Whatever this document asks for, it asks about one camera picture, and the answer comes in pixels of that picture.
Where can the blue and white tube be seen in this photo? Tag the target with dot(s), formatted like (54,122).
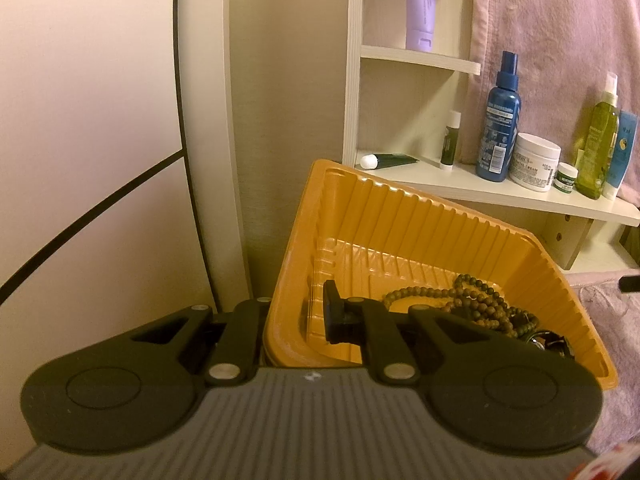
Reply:
(622,160)

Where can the black wristwatch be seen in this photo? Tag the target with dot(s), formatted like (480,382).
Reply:
(547,342)

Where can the green oil spray bottle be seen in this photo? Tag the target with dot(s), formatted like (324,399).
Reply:
(597,150)

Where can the purple cosmetic tube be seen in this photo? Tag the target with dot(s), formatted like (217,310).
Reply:
(421,5)

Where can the cream wooden shelf unit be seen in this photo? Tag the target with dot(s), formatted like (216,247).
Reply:
(500,190)

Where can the orange ribbed plastic tray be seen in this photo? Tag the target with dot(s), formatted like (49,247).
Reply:
(425,240)

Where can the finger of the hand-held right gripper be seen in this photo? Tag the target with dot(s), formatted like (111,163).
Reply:
(631,282)

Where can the pink fuzzy mat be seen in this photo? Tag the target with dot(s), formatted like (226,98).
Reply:
(615,340)

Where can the white cream jar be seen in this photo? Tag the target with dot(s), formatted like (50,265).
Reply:
(534,162)

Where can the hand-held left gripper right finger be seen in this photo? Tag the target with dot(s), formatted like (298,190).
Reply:
(335,320)

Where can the dark green tube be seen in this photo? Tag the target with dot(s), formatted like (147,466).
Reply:
(395,161)

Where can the red and white cloth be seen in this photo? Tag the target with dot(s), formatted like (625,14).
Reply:
(610,462)

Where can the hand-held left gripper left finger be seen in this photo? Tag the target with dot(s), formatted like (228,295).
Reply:
(245,330)

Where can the small green jar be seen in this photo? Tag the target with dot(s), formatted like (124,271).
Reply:
(566,180)

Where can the green lip balm stick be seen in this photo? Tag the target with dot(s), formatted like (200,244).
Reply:
(450,142)

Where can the pink towel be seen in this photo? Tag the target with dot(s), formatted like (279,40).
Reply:
(550,20)

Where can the blue spray bottle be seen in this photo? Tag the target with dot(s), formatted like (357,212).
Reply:
(497,130)

